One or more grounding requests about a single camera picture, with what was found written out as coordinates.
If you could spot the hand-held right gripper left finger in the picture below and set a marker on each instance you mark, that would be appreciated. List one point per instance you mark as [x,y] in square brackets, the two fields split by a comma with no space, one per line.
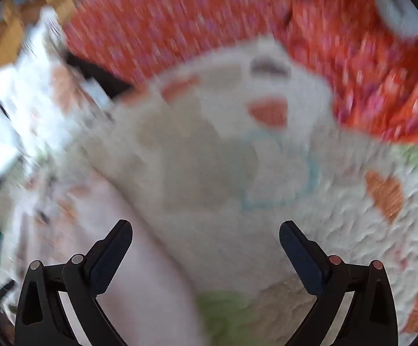
[102,270]

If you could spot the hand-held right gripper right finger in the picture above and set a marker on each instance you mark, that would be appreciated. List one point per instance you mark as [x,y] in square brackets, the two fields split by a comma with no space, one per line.
[308,263]

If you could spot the lilac sweater with grey trim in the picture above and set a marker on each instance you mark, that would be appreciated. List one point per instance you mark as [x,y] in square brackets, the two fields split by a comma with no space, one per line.
[151,295]

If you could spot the white heart print fuzzy blanket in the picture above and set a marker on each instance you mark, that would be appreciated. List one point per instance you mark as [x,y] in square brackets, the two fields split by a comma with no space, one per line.
[201,158]

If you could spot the black cloth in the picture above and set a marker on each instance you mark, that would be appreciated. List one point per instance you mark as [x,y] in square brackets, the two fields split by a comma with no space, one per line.
[97,75]

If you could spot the white floral cloth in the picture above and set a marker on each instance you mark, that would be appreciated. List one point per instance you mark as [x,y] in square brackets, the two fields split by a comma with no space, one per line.
[46,65]

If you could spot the wooden furniture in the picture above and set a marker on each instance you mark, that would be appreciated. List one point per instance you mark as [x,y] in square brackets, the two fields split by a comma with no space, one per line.
[3,32]

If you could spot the orange floral bedsheet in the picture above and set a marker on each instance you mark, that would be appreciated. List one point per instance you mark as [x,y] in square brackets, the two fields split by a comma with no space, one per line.
[201,18]

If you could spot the grey white round object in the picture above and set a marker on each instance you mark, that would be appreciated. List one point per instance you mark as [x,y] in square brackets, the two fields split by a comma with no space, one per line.
[396,7]

